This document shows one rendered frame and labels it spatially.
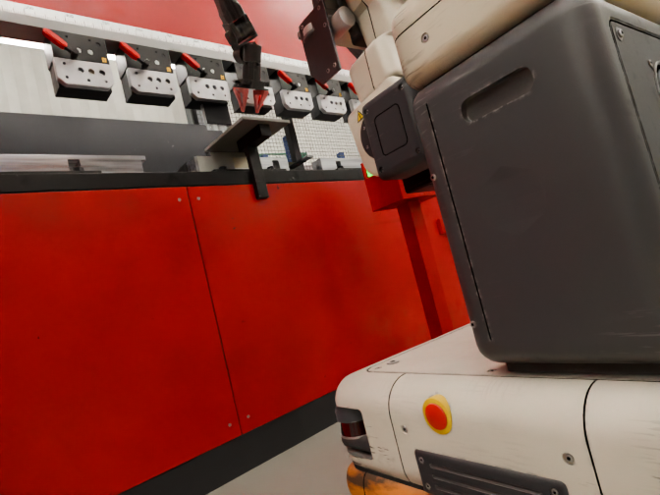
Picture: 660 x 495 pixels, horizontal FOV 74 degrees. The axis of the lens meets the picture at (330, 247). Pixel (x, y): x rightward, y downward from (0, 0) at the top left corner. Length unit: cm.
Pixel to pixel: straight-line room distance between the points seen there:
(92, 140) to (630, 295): 190
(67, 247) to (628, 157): 112
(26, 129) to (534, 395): 187
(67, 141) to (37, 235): 87
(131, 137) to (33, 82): 433
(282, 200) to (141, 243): 50
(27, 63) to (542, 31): 621
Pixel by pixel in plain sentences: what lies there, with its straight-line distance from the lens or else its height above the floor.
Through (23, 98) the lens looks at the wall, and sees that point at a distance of 629.
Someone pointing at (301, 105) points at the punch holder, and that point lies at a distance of 193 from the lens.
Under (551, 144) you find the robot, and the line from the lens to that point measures 54.
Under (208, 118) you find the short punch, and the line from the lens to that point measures 168.
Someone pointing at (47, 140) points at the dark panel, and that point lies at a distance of 203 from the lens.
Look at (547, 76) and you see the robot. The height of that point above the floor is 61.
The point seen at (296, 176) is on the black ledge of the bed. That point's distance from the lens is 161.
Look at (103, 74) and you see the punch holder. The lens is 158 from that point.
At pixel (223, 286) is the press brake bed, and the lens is 134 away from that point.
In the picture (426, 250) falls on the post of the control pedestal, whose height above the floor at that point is 48.
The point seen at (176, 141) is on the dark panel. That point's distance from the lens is 220.
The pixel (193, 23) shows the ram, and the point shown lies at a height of 147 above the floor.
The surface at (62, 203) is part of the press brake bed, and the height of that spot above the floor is 80.
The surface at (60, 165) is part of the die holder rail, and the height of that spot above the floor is 94.
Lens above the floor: 46
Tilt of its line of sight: 4 degrees up
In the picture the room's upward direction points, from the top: 14 degrees counter-clockwise
